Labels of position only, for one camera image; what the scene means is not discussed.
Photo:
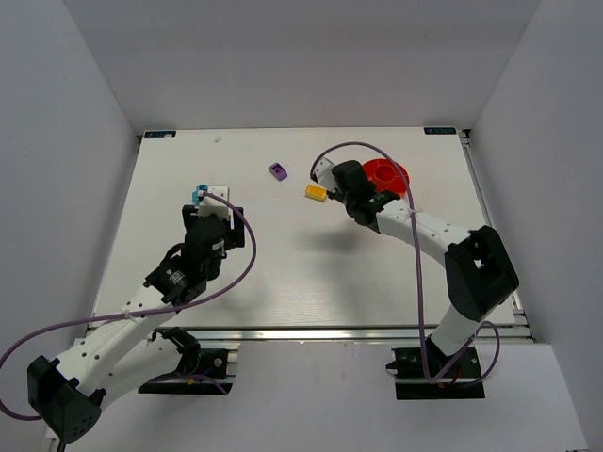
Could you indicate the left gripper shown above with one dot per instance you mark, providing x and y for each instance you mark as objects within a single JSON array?
[{"x": 236, "y": 226}]

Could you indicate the large yellow lego brick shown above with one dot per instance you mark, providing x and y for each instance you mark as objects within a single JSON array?
[{"x": 316, "y": 193}]

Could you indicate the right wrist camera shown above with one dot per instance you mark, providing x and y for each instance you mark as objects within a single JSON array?
[{"x": 322, "y": 174}]

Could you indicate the corner label sticker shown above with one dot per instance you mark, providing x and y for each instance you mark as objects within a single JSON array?
[
  {"x": 436, "y": 131},
  {"x": 165, "y": 134}
]

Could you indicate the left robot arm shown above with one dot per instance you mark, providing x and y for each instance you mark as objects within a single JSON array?
[{"x": 70, "y": 392}]

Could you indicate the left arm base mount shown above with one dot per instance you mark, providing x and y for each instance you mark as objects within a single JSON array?
[{"x": 201, "y": 371}]

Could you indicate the teal lego piece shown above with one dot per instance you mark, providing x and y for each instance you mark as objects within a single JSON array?
[{"x": 198, "y": 194}]

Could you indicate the purple lego brick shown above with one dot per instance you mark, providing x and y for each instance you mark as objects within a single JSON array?
[{"x": 278, "y": 171}]

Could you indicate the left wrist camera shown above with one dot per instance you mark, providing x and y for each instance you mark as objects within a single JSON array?
[{"x": 214, "y": 203}]

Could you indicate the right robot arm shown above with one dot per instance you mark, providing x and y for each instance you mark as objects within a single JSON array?
[{"x": 479, "y": 271}]

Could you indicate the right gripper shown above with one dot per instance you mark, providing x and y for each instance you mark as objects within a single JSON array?
[{"x": 335, "y": 194}]

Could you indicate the right corner label sticker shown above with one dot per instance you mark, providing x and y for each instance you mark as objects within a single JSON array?
[{"x": 436, "y": 131}]

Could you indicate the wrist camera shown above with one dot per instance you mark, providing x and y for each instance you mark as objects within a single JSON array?
[
  {"x": 322, "y": 174},
  {"x": 214, "y": 203}
]

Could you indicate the orange round divided container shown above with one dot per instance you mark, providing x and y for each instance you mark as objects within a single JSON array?
[{"x": 385, "y": 176}]

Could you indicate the left corner label sticker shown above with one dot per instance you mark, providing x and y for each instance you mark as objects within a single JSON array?
[{"x": 165, "y": 134}]

